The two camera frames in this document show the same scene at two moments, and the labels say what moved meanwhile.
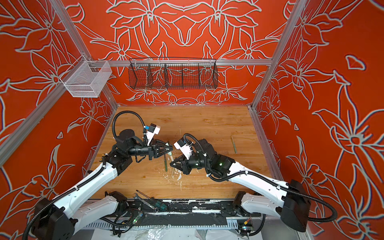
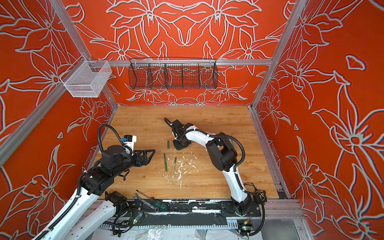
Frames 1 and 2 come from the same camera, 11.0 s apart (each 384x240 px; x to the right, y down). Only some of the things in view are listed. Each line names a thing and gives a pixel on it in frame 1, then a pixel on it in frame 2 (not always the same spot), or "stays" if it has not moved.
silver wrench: [156, 209] stays
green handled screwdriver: [155, 202] stays
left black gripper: [154, 150] to [147, 159]
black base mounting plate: [190, 208] stays
